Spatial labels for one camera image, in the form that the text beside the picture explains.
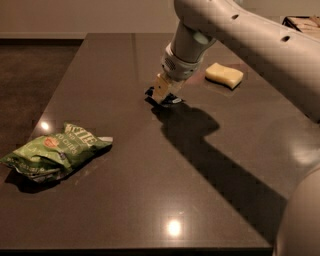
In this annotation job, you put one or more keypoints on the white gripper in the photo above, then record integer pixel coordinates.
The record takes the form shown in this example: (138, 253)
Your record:
(179, 69)

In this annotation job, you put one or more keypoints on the blue rxbar blueberry bar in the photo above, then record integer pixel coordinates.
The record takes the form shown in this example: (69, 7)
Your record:
(169, 100)

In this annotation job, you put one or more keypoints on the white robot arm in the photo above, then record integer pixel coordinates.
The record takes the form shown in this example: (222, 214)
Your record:
(286, 58)

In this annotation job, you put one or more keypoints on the green jalapeno chip bag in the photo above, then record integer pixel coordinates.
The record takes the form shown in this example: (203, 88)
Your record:
(55, 156)

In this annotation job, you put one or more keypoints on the yellow sponge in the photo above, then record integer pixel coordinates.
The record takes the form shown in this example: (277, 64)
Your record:
(224, 75)

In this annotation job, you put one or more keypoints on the black wire basket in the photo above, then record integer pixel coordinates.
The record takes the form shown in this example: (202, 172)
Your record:
(305, 24)

